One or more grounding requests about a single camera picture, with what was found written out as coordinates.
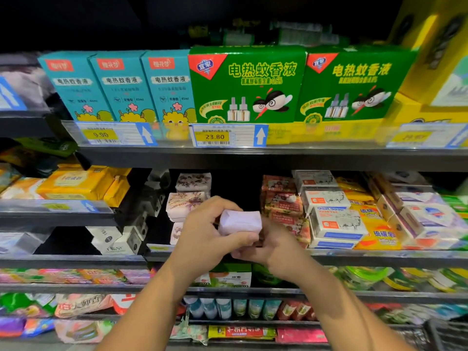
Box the person's right hand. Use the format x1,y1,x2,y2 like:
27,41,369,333
252,214,323,282

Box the person's left hand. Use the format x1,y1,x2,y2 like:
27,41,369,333
167,195,260,287

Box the lilac soap box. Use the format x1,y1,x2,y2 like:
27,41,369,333
170,222,185,247
218,210,263,237

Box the stack of pink soap boxes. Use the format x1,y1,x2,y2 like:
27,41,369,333
261,175,312,242

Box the stack of white orange soap boxes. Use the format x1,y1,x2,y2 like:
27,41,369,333
292,169,370,251

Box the stack of yellow soap boxes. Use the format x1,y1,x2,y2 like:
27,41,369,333
335,176,402,251

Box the stack of white purple soap boxes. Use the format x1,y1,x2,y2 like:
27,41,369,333
369,172,462,249

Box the stack of yellow soap cartons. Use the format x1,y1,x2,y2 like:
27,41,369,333
37,164,131,209

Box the stack of green soap boxes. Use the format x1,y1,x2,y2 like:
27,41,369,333
439,194,468,220

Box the person's right forearm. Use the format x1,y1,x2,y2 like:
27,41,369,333
292,255,414,351

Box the person's left forearm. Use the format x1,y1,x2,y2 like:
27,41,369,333
95,267,213,351

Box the row of red tubes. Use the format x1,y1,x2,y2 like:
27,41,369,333
276,299,319,321

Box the row of blue white tubes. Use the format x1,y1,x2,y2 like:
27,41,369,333
183,296,282,320

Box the pink flat pack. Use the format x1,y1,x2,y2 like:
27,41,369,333
276,327,329,344

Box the white floral packet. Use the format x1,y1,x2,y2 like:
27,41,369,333
170,321,209,344

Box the yellow red flat pack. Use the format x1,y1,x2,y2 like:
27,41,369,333
208,325,277,341

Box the white printed small cartons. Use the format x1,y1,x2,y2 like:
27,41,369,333
86,225,143,256

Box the red white packet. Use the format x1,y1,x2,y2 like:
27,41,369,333
110,292,136,315

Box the white blue price tag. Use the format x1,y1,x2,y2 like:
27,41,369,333
73,122,158,147
190,123,269,148
0,75,29,113
386,123,468,149

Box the row of pink orange packets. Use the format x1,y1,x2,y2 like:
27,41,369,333
0,268,155,284

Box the teal packets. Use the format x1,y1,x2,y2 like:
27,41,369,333
373,303,468,324

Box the pile of colourful packets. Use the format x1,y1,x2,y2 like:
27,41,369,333
0,292,114,344

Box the white blue price strip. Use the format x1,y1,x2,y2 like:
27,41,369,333
0,199,114,214

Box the teal box yellow cartoon print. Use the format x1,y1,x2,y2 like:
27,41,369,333
141,49,197,142

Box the green box mosquito print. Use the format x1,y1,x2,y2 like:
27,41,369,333
189,46,308,143
292,46,419,142

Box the teal box pink flower print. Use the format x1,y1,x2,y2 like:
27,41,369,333
89,50,165,123
38,52,114,123

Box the white plastic pack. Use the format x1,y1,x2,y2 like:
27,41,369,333
0,232,48,256

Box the dark green packets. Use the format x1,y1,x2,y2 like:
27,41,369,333
0,137,78,176

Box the flat yellow box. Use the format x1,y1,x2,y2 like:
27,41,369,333
384,95,468,129

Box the orange white packet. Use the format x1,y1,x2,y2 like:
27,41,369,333
0,163,21,191

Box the row of dark green packs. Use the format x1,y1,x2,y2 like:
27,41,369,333
186,21,367,48

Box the stack of white plastic packs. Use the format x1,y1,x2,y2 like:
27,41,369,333
0,55,56,110

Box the large yellow box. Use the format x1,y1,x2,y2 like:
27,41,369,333
388,0,468,107

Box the wire basket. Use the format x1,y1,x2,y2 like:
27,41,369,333
424,318,468,351

